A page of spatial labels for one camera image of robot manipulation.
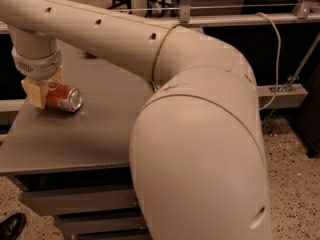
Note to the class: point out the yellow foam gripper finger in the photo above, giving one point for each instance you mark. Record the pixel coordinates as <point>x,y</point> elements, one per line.
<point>55,80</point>
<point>36,92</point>

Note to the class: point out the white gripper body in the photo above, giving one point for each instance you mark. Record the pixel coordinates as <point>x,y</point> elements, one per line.
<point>39,68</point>

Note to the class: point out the red coke can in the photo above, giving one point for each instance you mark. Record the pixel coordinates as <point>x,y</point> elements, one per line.
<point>64,97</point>

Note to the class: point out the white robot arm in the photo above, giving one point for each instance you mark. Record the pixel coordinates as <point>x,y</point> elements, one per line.
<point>196,149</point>

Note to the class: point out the grey drawer cabinet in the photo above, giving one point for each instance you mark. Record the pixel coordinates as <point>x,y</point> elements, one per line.
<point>52,149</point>

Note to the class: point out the top grey drawer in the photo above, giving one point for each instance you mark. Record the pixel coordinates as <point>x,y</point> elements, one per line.
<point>79,200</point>

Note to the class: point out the grey drawer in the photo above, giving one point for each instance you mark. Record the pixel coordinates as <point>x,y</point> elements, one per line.
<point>79,200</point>
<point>76,226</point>
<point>117,235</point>

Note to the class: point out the black leather shoe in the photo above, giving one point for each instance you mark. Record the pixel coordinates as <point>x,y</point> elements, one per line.
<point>11,228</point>

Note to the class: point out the middle grey drawer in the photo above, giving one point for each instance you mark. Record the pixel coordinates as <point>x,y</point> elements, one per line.
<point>76,226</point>

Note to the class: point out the bottom grey drawer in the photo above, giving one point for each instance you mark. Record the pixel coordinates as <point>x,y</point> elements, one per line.
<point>117,235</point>

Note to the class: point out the grey metal railing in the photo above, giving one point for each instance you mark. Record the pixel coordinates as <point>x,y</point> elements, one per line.
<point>233,17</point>

